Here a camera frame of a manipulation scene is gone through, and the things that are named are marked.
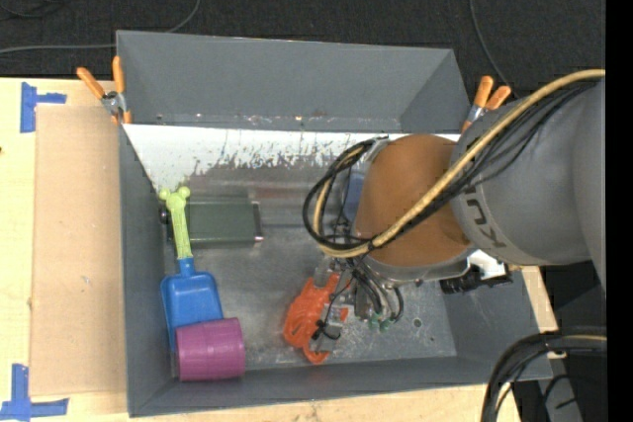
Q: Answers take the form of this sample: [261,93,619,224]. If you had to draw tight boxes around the grey metal bin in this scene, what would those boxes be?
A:
[114,30,555,417]

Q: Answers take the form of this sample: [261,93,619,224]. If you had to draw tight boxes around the blue toy shovel green handle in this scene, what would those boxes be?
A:
[157,185,225,353]

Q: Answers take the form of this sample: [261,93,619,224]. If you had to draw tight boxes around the purple plastic cup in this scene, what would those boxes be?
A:
[174,316,247,382]

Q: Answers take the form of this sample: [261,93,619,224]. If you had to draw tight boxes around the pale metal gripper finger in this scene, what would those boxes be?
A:
[314,258,348,320]
[310,321,344,354]

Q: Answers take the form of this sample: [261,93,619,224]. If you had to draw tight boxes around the black cylinder on white bracket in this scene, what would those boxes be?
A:
[438,249,515,295]

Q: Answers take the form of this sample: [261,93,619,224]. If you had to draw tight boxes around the orange rubber toy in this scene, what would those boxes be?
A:
[282,273,348,366]

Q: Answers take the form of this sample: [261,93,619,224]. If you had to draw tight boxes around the dark green flat block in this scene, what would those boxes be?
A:
[166,196,264,247]

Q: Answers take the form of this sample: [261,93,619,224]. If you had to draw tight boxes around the brown cardboard board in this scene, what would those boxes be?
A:
[28,103,131,399]

